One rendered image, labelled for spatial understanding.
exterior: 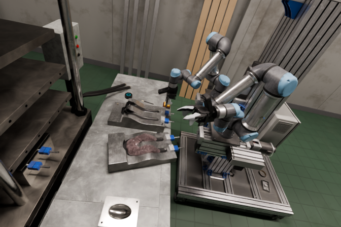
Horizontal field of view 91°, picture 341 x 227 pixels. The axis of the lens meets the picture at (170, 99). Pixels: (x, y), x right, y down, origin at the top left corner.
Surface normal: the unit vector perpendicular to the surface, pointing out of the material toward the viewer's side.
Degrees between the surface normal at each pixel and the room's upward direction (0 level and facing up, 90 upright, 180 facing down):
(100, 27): 90
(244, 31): 90
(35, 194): 0
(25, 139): 0
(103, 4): 90
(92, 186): 0
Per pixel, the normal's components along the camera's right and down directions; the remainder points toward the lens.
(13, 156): 0.20, -0.77
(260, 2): -0.08, 0.60
